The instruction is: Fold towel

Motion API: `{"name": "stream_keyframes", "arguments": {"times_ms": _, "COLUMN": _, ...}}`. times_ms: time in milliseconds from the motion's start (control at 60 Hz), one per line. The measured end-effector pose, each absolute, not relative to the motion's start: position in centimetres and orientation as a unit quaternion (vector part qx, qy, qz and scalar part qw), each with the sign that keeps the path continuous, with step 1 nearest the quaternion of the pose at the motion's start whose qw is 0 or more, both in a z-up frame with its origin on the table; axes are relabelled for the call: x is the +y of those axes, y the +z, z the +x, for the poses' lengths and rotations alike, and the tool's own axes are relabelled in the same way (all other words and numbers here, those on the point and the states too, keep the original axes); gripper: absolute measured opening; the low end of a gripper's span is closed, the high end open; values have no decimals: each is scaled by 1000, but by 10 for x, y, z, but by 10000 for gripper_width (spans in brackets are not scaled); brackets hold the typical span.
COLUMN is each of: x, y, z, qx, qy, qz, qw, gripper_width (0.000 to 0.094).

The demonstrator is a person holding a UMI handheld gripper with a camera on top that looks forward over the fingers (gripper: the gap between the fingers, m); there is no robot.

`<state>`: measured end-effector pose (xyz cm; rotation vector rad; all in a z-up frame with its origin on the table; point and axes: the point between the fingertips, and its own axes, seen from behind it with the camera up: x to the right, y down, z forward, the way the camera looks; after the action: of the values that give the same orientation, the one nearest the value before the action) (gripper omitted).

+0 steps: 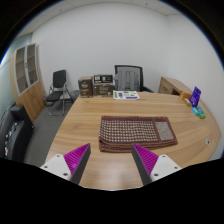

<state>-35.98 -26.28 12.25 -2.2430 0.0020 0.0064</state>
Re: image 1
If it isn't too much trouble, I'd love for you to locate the dark brown cardboard box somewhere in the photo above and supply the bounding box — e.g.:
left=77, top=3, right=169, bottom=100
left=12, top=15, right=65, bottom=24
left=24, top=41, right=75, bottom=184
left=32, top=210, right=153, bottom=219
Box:
left=92, top=83, right=115, bottom=98

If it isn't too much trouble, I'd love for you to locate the wooden cabinet with glass doors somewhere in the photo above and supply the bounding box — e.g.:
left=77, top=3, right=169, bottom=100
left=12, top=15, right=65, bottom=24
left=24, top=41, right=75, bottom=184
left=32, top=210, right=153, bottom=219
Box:
left=9, top=43, right=46, bottom=123

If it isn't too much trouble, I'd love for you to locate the black leather sofa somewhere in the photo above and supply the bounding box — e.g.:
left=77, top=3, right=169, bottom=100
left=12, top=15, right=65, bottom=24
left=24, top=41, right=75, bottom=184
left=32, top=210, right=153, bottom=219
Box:
left=0, top=104, right=35, bottom=164

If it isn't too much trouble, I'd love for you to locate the black printed cardboard box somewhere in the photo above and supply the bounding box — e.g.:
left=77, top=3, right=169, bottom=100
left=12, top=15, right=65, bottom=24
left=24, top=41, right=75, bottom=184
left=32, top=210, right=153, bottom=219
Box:
left=92, top=74, right=114, bottom=85

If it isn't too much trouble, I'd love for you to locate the black folding chair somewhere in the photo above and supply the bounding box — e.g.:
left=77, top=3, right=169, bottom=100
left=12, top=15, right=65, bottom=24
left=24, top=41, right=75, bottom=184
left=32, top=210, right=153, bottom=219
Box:
left=44, top=69, right=74, bottom=117

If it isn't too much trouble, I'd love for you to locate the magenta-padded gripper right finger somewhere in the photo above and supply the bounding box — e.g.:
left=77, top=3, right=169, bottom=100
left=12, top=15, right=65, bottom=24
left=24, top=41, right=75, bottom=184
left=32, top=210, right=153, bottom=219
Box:
left=131, top=143, right=183, bottom=186

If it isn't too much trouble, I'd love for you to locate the white printed paper sheet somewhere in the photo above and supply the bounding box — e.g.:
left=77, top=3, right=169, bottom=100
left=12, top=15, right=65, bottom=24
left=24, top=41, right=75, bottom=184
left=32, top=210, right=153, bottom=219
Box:
left=112, top=89, right=140, bottom=101

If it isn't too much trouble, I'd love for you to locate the grey backpack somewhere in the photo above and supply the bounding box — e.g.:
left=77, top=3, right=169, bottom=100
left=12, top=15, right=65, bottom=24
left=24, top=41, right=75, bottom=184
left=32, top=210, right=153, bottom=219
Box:
left=115, top=70, right=140, bottom=92

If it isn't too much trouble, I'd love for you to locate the brown patterned towel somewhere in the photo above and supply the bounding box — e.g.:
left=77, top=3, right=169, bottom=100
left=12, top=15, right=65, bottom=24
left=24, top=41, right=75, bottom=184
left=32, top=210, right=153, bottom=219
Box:
left=98, top=115, right=179, bottom=154

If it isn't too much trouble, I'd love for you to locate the black mesh office chair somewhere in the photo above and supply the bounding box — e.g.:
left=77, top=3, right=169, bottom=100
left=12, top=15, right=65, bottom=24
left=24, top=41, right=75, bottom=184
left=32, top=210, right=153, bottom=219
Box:
left=113, top=64, right=154, bottom=93

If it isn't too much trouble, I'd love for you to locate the small green box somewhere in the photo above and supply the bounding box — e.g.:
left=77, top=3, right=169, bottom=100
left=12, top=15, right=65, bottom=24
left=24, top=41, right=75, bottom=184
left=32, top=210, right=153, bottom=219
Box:
left=196, top=107, right=207, bottom=120

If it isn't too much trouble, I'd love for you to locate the purple standing sign card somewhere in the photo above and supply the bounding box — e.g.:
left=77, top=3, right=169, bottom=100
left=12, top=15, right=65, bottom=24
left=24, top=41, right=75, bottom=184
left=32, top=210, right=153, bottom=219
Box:
left=189, top=86, right=202, bottom=108

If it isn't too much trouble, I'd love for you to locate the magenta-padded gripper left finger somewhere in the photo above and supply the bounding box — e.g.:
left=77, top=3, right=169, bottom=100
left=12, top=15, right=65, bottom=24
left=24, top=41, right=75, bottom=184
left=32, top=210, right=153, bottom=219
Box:
left=40, top=143, right=92, bottom=185

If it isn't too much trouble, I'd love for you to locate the wooden side desk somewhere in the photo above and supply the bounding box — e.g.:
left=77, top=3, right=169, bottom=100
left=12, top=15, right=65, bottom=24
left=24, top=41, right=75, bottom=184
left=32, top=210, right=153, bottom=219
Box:
left=157, top=76, right=194, bottom=101

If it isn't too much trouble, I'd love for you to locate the small orange box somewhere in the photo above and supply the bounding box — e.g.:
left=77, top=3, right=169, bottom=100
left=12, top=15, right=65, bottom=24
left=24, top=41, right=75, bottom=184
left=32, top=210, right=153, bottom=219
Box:
left=179, top=91, right=194, bottom=107

